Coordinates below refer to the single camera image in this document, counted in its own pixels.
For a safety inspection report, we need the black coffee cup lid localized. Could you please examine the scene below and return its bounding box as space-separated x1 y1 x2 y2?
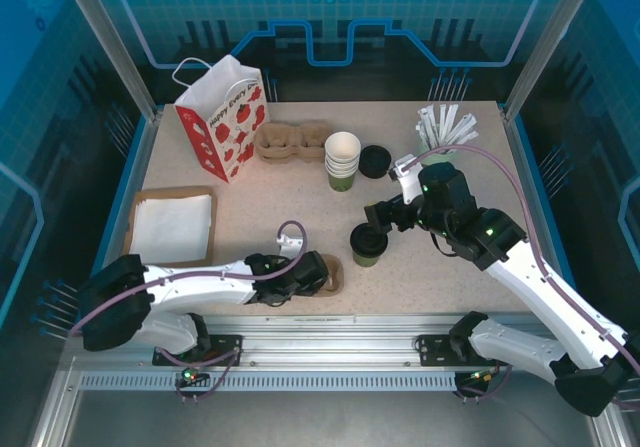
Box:
348 222 390 257

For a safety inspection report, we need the brown pulp cup carrier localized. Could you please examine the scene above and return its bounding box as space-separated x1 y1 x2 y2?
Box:
319 253 346 297
255 146 329 167
253 119 334 161

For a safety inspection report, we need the green paper coffee cup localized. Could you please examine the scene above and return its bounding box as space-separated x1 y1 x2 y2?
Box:
351 246 389 269

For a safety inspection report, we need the white red printed paper bag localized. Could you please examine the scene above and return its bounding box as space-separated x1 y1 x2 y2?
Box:
172 54 271 184

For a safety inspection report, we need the mint green straw holder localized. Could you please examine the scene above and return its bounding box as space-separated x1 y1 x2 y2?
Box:
420 139 460 161

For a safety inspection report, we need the stack of black lids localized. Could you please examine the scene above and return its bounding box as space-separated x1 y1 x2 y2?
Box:
358 145 393 179

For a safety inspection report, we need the stack of white paper cups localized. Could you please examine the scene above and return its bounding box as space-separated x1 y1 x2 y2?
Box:
323 131 362 161

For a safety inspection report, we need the brown cardboard napkin tray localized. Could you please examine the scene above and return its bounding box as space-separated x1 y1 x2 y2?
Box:
128 186 220 268

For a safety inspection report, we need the blue table edge trim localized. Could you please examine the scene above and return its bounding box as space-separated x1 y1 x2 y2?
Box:
91 114 151 318
507 111 591 331

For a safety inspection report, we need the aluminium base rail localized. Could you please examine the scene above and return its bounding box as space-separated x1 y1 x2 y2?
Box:
64 314 601 368

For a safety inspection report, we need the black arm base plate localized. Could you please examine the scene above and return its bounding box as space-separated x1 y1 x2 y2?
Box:
152 333 245 368
417 333 512 368

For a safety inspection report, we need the slotted grey cable duct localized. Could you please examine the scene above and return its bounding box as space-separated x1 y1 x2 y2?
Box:
78 371 461 392

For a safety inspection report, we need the aluminium frame post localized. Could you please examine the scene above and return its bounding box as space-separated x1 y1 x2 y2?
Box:
502 0 604 121
54 0 164 121

